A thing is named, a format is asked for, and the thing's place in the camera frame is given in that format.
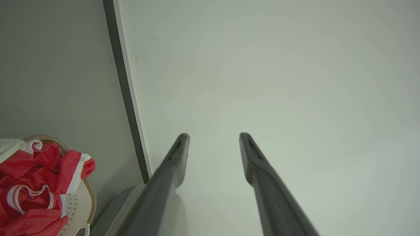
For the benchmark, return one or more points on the white laundry basket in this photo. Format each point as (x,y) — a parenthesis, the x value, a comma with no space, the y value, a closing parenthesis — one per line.
(78,203)

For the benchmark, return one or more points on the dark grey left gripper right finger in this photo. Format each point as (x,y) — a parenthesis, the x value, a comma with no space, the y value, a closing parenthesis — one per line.
(272,196)

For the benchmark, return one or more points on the red and white sports jersey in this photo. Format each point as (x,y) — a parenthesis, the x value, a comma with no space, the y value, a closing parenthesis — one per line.
(29,173)

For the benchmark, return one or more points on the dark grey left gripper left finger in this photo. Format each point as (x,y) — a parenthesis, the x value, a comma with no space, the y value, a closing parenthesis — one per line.
(157,196)

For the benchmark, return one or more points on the grey upholstered ottoman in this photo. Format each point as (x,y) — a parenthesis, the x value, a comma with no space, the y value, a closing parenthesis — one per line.
(111,213)

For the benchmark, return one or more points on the dark grey baseboard strip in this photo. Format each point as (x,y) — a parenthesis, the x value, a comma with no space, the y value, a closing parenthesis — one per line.
(126,91)

